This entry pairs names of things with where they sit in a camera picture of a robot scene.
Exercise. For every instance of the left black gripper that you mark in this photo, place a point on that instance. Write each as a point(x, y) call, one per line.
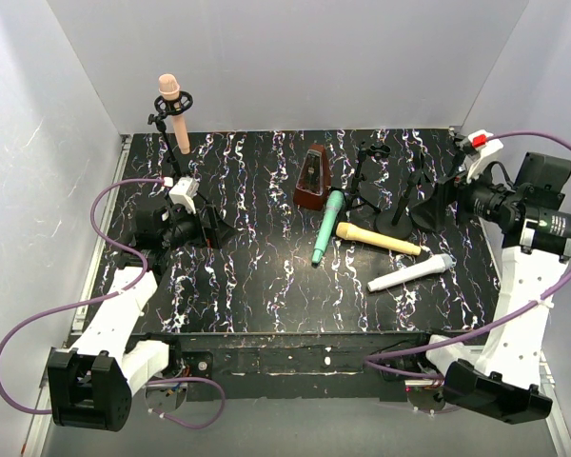
point(207, 226)

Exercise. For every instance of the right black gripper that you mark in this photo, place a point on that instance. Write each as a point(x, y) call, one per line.
point(445, 205)

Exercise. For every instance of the black round-base mic stand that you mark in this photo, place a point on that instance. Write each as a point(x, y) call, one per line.
point(394, 222)

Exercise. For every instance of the yellow microphone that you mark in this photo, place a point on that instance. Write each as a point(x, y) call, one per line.
point(353, 233)

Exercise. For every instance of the black tripod shock-mount stand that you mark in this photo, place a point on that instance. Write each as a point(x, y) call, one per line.
point(162, 122)

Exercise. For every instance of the pink microphone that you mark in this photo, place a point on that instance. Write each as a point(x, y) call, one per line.
point(177, 102)

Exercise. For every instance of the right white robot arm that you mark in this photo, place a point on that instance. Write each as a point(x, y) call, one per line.
point(503, 381)

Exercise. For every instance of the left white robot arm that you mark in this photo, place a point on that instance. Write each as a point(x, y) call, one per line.
point(92, 383)

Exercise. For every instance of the tall black clip stand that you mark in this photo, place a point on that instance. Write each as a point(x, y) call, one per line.
point(458, 170)

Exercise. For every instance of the small black tripod clip stand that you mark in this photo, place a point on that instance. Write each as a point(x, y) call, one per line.
point(353, 197)

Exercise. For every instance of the white microphone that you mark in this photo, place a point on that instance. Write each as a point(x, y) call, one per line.
point(434, 265)

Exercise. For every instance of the teal microphone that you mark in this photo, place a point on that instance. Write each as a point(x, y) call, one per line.
point(333, 206)

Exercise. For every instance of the brown metronome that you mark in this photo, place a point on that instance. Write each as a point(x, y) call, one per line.
point(314, 180)

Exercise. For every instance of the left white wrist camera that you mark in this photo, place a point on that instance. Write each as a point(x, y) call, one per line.
point(182, 192)

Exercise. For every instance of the black front mounting rail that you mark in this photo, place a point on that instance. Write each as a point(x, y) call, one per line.
point(284, 365)

